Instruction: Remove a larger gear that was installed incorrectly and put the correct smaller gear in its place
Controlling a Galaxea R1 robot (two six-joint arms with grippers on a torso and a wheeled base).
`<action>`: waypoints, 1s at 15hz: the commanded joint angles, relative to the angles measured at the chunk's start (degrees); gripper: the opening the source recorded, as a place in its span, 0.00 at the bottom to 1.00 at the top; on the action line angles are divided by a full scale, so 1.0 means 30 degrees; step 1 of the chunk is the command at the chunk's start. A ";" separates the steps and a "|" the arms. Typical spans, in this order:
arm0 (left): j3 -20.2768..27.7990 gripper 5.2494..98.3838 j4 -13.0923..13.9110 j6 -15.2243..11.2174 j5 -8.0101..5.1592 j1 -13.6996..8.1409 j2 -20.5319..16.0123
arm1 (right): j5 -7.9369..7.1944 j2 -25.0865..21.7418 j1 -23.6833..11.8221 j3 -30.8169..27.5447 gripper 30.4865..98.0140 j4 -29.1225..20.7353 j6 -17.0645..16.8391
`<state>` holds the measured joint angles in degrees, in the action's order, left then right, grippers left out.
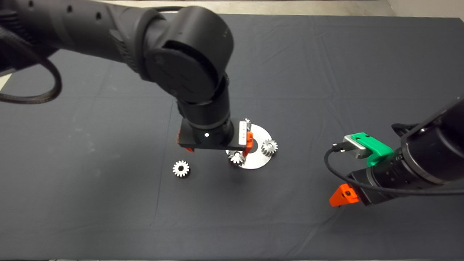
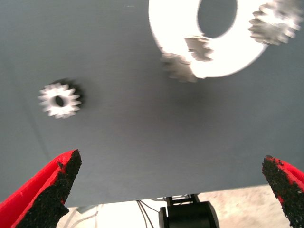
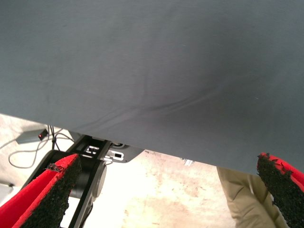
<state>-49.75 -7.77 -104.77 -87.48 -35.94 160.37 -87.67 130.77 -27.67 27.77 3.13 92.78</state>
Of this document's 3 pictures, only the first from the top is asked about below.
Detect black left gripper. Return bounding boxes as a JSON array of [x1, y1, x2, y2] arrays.
[[176, 120, 254, 157]]

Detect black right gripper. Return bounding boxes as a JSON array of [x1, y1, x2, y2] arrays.
[[329, 168, 385, 207]]

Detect larger steel gear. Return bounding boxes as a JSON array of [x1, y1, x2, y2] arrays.
[[228, 150, 245, 166]]

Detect smaller steel gear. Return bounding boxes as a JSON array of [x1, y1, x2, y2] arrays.
[[172, 160, 190, 178]]

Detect round metal plate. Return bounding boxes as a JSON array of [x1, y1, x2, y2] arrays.
[[225, 124, 273, 170]]

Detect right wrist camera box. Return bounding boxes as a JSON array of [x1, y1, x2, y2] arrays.
[[343, 134, 374, 160]]

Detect right green camera mount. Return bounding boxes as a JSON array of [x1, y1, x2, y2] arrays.
[[352, 132, 394, 167]]

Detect braided black cable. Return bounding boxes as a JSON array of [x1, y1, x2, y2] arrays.
[[0, 27, 62, 105]]

